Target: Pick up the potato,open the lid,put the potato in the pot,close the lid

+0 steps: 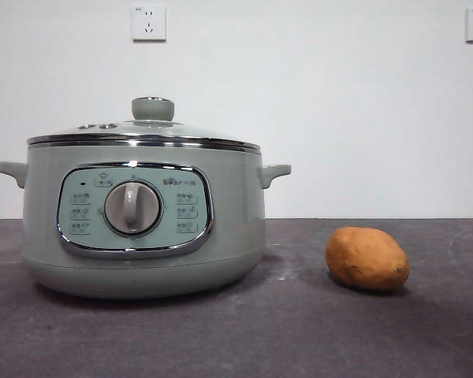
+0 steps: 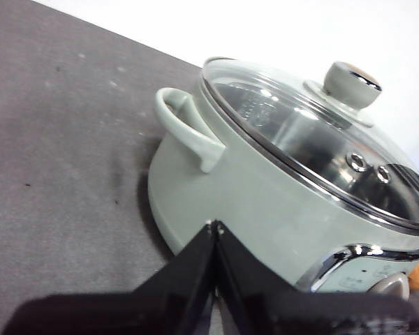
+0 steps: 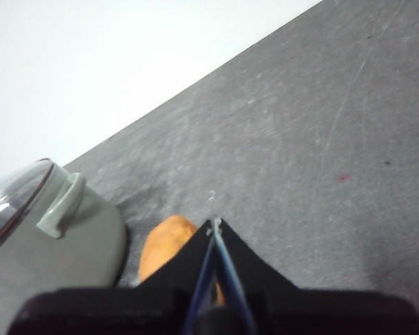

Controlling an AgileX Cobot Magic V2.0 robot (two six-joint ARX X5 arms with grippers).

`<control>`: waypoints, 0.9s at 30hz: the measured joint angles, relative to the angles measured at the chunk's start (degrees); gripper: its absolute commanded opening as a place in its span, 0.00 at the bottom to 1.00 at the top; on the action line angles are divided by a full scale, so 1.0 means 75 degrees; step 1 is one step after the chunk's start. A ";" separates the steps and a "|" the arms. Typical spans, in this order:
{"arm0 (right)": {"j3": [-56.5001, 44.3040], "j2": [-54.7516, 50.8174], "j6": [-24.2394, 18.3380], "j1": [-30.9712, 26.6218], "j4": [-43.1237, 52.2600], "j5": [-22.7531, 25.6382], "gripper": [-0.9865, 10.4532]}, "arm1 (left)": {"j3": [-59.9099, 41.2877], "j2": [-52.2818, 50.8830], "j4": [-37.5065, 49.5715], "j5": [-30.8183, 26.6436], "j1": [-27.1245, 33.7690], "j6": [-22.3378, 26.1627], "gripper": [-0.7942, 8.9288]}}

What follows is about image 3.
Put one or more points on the glass lid with green knob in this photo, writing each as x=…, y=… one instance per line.
x=15, y=190

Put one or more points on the brown potato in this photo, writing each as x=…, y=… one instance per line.
x=167, y=240

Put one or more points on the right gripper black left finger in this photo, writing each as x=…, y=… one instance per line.
x=132, y=310

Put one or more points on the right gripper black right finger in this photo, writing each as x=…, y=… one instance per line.
x=300, y=310

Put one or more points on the pale green electric pot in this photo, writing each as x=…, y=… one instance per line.
x=56, y=268

